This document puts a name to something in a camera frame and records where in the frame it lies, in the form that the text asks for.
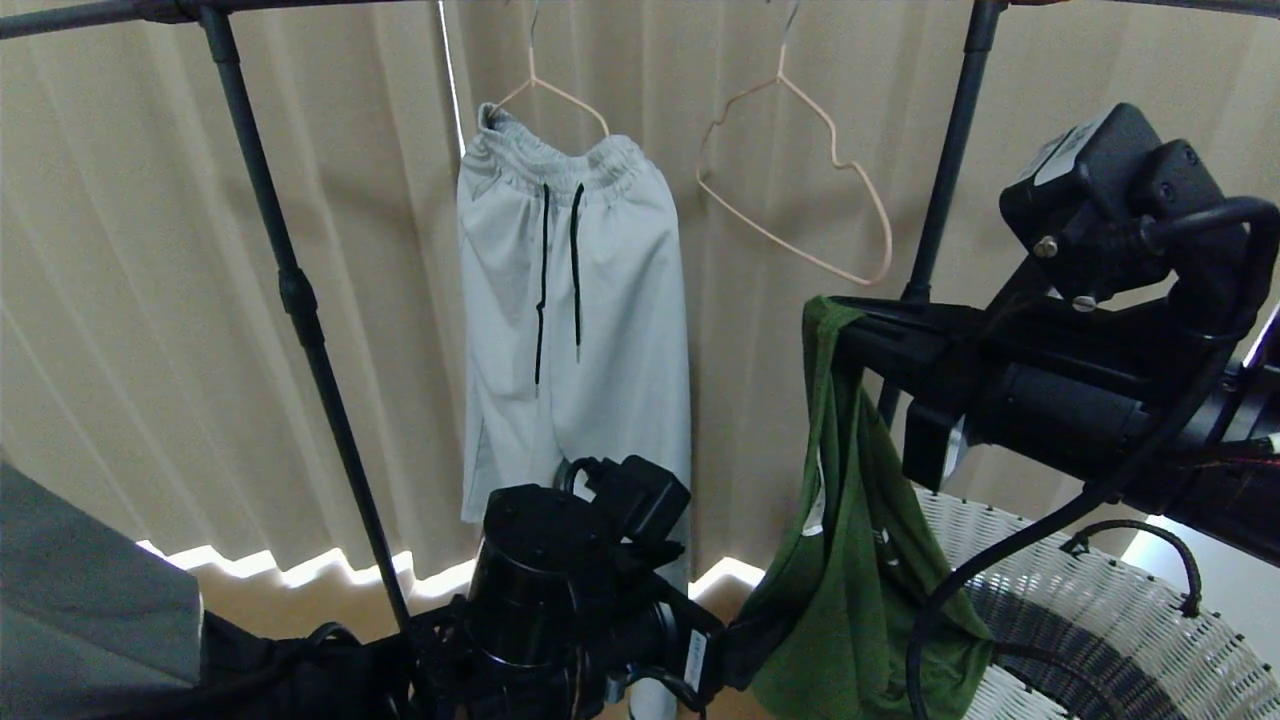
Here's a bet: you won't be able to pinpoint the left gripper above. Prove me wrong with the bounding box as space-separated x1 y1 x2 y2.
590 585 729 716

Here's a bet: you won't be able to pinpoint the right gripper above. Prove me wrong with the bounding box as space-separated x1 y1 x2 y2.
903 298 1280 568

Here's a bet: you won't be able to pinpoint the green garment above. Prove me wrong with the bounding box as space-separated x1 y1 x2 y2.
735 295 998 720

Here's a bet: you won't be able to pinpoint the pale grey shorts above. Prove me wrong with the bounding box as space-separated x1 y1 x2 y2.
458 102 694 720

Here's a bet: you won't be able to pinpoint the pink clothes hanger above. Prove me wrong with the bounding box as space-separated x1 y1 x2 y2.
695 0 894 289
487 0 613 141

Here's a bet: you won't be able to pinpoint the white laundry basket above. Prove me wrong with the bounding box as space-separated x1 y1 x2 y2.
915 488 1280 720

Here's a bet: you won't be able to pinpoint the black clothes rack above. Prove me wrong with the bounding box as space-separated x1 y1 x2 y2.
0 0 1280 641

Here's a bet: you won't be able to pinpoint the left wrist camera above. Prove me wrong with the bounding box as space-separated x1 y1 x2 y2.
555 455 694 576

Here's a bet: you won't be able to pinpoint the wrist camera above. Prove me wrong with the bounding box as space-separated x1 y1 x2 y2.
1000 102 1228 313
555 455 694 576

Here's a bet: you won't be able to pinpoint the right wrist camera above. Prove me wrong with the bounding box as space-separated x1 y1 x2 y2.
1000 102 1228 313

